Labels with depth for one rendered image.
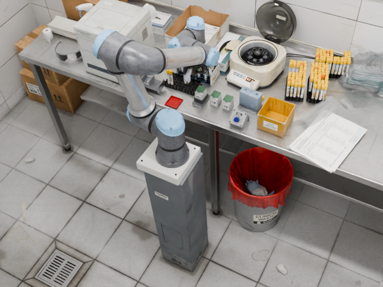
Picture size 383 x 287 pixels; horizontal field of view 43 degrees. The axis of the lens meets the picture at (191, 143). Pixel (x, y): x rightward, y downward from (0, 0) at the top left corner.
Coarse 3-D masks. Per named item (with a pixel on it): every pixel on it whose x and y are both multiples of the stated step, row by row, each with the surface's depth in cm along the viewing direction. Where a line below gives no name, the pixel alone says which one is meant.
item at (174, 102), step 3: (171, 96) 244; (174, 96) 244; (168, 99) 243; (171, 99) 244; (174, 99) 243; (177, 99) 243; (180, 99) 243; (165, 102) 241; (168, 102) 242; (171, 102) 242; (174, 102) 242; (177, 102) 242; (180, 102) 241; (168, 105) 240; (171, 105) 241; (174, 105) 241; (177, 105) 241; (174, 108) 240
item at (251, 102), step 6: (240, 90) 231; (246, 90) 231; (252, 90) 231; (240, 96) 233; (246, 96) 231; (252, 96) 228; (258, 96) 228; (240, 102) 237; (246, 102) 234; (252, 102) 231; (258, 102) 230; (246, 108) 236; (252, 108) 234; (258, 108) 233
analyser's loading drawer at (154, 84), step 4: (140, 76) 250; (144, 76) 246; (148, 76) 248; (144, 80) 248; (148, 80) 248; (152, 80) 246; (156, 80) 247; (164, 80) 245; (144, 84) 246; (148, 84) 244; (152, 84) 246; (156, 84) 245; (160, 84) 243; (164, 84) 247; (152, 88) 244; (156, 88) 244; (160, 88) 244
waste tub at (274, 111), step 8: (264, 104) 225; (272, 104) 230; (280, 104) 228; (288, 104) 225; (264, 112) 230; (272, 112) 233; (280, 112) 231; (288, 112) 229; (264, 120) 221; (272, 120) 219; (280, 120) 230; (288, 120) 221; (264, 128) 225; (272, 128) 222; (280, 128) 220; (280, 136) 224
